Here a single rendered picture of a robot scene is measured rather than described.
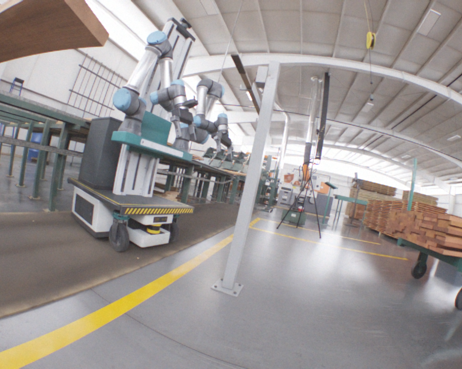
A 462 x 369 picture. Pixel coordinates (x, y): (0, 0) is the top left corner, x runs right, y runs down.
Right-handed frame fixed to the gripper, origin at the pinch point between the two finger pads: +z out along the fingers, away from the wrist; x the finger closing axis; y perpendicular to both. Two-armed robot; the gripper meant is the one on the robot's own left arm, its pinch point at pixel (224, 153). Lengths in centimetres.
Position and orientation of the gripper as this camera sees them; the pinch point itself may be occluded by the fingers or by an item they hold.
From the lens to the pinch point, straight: 139.3
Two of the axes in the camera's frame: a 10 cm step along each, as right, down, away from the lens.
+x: 5.2, 2.4, 8.2
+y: 8.5, -2.2, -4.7
